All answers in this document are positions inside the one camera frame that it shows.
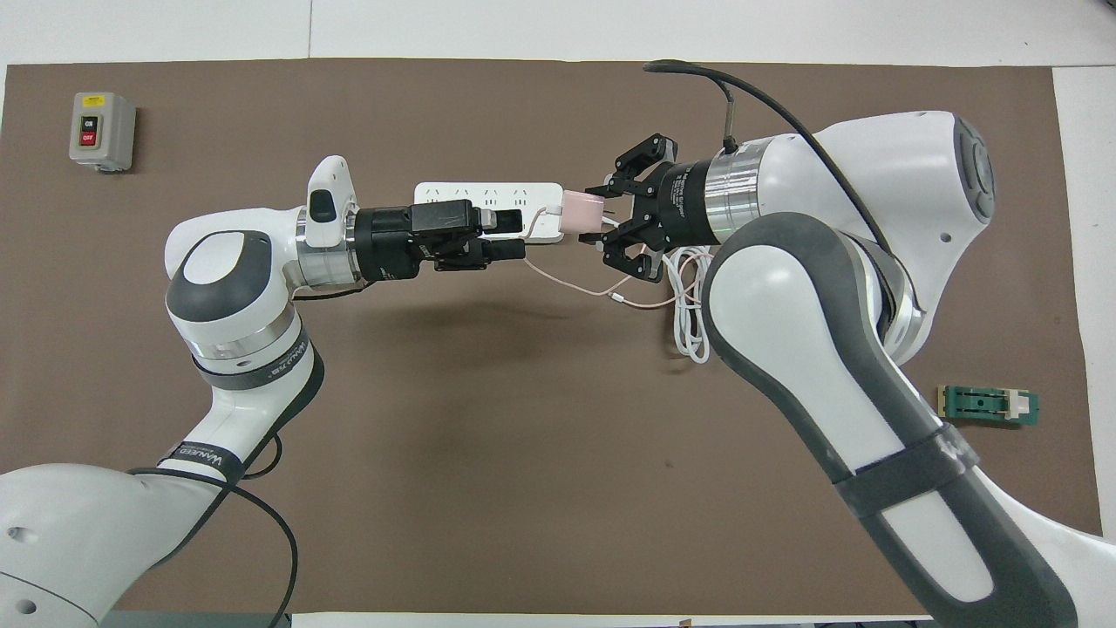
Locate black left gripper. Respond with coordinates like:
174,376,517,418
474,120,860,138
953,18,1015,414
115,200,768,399
352,199,527,283

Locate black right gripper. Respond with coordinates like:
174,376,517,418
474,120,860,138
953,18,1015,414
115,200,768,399
582,133,721,283

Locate pink charger block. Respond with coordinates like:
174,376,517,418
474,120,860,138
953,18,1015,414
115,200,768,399
561,190,604,235

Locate pink charging cable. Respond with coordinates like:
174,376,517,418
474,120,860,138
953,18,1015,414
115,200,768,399
521,204,690,308

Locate white power strip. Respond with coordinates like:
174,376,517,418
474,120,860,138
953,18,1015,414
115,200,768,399
412,181,566,244

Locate brown table mat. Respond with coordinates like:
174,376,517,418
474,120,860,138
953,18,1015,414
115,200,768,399
0,58,1101,614

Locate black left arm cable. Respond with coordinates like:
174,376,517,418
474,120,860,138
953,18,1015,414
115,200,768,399
126,432,299,628

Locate green knife switch block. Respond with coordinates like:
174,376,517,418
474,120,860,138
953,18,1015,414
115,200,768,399
937,385,1041,428

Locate grey on off switch box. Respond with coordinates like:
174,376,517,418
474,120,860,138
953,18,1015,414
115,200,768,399
69,92,137,173

